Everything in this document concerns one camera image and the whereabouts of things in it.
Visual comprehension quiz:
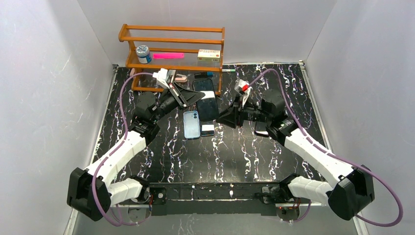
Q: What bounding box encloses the light blue phone case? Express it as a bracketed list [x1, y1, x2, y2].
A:
[183, 111, 200, 139]

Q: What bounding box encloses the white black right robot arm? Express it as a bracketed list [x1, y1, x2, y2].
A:
[216, 90, 375, 220]

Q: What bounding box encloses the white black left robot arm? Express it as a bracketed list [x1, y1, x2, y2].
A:
[67, 83, 205, 221]

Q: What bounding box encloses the pink stapler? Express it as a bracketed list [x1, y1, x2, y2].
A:
[175, 74, 187, 83]

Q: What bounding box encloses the blue black marker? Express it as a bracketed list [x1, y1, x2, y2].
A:
[194, 71, 213, 79]

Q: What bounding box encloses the pink ruler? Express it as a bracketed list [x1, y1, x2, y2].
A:
[153, 52, 184, 59]

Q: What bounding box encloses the white red box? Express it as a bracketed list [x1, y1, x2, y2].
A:
[197, 49, 221, 62]

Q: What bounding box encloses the blue white jar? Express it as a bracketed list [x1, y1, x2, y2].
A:
[135, 45, 152, 64]

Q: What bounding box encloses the orange wooden shelf rack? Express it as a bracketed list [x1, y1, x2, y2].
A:
[118, 24, 225, 95]

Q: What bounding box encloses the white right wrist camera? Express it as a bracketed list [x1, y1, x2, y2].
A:
[234, 79, 252, 107]

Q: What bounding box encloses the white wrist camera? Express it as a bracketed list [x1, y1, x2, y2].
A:
[153, 68, 176, 89]
[234, 79, 252, 107]

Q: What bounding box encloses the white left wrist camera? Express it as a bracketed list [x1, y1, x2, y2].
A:
[153, 68, 176, 89]

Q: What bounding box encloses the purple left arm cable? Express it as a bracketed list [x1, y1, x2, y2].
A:
[92, 71, 156, 227]

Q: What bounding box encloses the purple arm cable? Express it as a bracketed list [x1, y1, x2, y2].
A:
[92, 71, 156, 227]
[248, 68, 404, 228]

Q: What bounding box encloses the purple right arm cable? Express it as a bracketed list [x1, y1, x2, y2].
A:
[248, 68, 404, 228]

